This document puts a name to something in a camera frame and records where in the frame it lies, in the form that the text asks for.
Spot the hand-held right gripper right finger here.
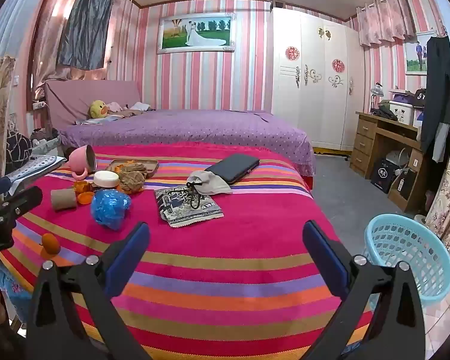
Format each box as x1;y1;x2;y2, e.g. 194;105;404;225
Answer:
302;220;426;360

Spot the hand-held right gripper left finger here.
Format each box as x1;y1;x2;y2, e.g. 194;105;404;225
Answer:
26;222;152;360

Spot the brown paper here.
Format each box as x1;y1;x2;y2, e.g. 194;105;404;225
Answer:
118;166;149;194

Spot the light blue plastic basket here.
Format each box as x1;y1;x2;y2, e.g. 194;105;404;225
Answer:
362;214;450;306

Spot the dotted bedding package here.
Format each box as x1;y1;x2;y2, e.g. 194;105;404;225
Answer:
5;155;67;196

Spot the brown cloth under bowl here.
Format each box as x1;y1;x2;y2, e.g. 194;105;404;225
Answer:
50;188;78;210

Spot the dark patterned bag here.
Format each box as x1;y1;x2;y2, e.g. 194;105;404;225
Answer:
5;127;34;175

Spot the small orange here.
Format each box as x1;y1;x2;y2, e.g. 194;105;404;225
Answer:
40;233;60;259

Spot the crumpled blue plastic bag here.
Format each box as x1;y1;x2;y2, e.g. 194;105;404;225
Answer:
90;189;132;231

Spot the pink mug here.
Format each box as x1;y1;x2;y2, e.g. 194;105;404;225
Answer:
67;144;97;181

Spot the patterned cloth pouch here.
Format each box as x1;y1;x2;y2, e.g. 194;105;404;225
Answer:
154;185;224;228

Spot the white round bowl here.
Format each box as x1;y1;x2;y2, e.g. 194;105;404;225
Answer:
93;171;120;190

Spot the red striped blanket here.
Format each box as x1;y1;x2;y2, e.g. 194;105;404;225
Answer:
0;144;376;360

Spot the brown tray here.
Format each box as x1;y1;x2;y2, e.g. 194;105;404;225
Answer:
106;158;160;179

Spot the black paper bag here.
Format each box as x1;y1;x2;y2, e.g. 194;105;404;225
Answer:
370;158;398;194

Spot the dark shopping bag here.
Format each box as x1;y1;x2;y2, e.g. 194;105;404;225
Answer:
390;169;419;203

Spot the pink headboard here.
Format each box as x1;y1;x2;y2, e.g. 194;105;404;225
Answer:
43;79;143;130

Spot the yellow duck plush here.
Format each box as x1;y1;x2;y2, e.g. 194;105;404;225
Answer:
89;100;109;119

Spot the wooden desk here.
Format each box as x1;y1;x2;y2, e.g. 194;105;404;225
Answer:
349;110;436;214

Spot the white fan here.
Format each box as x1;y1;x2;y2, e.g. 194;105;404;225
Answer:
384;149;411;167

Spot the black zip case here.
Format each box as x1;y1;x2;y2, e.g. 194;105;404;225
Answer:
204;153;260;185

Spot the floral pink cloth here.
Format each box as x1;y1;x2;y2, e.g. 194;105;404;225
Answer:
424;105;450;250

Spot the pile of clothes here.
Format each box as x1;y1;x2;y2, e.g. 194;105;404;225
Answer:
107;101;152;117

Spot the purple dotted bedspread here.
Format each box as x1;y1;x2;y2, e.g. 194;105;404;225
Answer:
58;109;317;177

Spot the dark green cloth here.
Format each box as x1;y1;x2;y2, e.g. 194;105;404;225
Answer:
371;107;398;121

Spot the pink satin curtain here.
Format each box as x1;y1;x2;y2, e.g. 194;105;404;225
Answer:
30;0;92;98

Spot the white storage box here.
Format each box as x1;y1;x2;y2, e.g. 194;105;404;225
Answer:
388;99;417;125

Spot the white wardrobe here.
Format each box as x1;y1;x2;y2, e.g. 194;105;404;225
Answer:
271;7;366;154

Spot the desk lamp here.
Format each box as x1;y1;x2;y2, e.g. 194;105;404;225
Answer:
369;82;384;115

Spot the purple box lid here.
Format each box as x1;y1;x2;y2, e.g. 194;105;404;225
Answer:
389;89;421;104

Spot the grey curtain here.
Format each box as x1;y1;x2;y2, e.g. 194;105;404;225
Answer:
56;0;115;71

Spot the black hanging coat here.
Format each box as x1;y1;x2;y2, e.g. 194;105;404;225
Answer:
420;34;450;154

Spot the framed wedding photo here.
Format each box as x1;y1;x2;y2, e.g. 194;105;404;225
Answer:
156;12;236;55

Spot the pink floral curtain valance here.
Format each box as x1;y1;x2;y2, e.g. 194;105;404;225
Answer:
356;0;417;47

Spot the grey drawstring cloth bag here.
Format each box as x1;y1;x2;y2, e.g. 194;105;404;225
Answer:
187;170;233;196

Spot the wall poster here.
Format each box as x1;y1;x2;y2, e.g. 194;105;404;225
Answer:
404;32;436;76

